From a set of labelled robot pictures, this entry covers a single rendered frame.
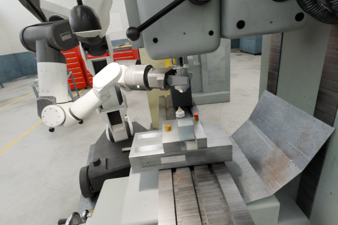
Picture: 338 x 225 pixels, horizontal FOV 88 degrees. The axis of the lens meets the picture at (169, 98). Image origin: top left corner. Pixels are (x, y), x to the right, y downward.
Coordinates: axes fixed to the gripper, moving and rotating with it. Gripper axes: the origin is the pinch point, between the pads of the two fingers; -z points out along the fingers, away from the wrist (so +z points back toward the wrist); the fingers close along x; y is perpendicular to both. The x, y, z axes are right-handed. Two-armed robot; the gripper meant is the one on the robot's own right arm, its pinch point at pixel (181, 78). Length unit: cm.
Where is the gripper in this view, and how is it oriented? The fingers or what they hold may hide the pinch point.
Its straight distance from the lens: 55.1
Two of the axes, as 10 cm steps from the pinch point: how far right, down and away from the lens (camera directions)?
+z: -9.2, -0.5, 3.8
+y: 1.1, 9.2, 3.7
